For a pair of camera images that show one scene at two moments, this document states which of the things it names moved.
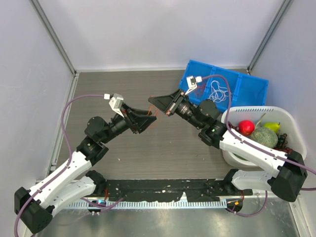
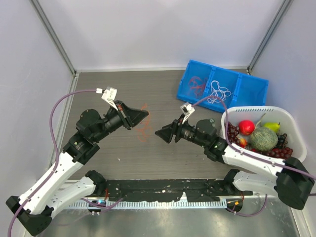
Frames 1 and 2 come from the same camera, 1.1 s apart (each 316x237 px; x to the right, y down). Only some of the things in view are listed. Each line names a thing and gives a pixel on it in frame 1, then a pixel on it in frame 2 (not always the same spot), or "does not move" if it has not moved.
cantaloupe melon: [265, 136] does not move
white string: [219, 94] does not move
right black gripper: [167, 104] -> [175, 128]
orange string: [154, 110] -> [143, 138]
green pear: [274, 126] does not move
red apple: [246, 127] does not move
